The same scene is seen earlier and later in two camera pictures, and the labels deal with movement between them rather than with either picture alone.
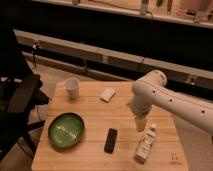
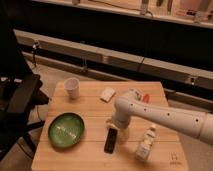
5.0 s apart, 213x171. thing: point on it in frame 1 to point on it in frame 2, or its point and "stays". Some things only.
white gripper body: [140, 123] to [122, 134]
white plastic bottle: [145, 146] stays
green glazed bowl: [66, 129] stays
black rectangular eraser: [109, 144] stays
